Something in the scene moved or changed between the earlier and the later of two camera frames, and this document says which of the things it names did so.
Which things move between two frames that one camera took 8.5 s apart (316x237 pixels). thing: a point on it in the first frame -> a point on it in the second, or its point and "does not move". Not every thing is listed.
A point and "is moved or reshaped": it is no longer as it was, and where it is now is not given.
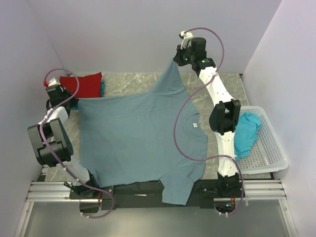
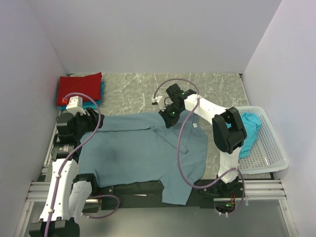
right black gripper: (177, 58) -> (168, 121)
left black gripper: (74, 100) -> (92, 119)
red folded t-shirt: (89, 86) does not move
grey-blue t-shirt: (155, 135) is moved or reshaped
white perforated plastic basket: (268, 154) does not move
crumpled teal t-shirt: (246, 134) does not move
